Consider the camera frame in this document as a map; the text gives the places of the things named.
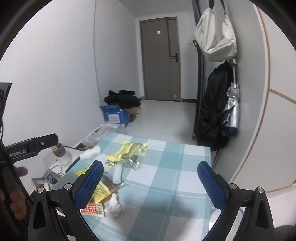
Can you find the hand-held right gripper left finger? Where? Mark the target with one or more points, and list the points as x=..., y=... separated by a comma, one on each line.
x=90, y=184

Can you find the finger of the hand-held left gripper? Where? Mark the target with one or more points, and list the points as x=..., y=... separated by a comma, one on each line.
x=46, y=141

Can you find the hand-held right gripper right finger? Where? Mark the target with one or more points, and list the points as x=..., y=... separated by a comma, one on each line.
x=211, y=185

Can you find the yellow plastic wrapper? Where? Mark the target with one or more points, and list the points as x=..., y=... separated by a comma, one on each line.
x=103, y=192

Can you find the gold snack packet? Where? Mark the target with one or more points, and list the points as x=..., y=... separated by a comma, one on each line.
x=109, y=183

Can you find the red dotted packet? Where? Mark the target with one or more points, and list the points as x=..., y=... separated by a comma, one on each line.
x=91, y=209

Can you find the beige candy wrapper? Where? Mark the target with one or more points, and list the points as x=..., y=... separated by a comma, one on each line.
x=110, y=165

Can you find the white tissue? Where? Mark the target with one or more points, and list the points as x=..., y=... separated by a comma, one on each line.
x=113, y=206

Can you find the clear plastic wrapper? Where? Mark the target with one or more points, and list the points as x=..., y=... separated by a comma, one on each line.
x=135, y=164

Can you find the yellow snack packet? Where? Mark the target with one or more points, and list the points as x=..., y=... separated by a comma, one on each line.
x=129, y=150

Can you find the white shoulder bag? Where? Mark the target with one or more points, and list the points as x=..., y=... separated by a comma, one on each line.
x=215, y=34

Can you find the person's left hand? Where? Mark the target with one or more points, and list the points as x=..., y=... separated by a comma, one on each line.
x=17, y=200

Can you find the white round container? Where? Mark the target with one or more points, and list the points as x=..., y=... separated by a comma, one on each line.
x=64, y=160

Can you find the white foam piece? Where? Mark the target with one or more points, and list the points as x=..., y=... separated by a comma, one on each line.
x=91, y=153

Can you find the grey storage box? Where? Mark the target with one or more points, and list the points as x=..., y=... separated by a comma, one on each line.
x=37, y=184

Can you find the teal checked tablecloth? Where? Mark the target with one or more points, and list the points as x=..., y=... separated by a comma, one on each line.
x=161, y=173

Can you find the grey plastic bag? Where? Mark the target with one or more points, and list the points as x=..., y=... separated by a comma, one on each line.
x=106, y=129

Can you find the blue cardboard box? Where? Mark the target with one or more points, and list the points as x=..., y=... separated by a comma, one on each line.
x=115, y=114

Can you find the silver folded umbrella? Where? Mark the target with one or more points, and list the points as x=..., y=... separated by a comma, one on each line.
x=232, y=111

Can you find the beige plastic bag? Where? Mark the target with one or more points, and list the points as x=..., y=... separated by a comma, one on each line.
x=135, y=113

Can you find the black hanging backpack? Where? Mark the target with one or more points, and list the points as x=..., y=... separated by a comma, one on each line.
x=215, y=99

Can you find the black clothes pile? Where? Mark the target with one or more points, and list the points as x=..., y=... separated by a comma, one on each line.
x=124, y=99

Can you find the white wardrobe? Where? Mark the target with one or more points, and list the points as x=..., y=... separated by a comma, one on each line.
x=272, y=115

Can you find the black door lock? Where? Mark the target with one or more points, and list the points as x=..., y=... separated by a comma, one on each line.
x=174, y=58

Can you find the grey door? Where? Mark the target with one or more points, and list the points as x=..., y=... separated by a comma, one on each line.
x=157, y=58

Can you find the white wall conduit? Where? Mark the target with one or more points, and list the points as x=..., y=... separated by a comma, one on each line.
x=96, y=58

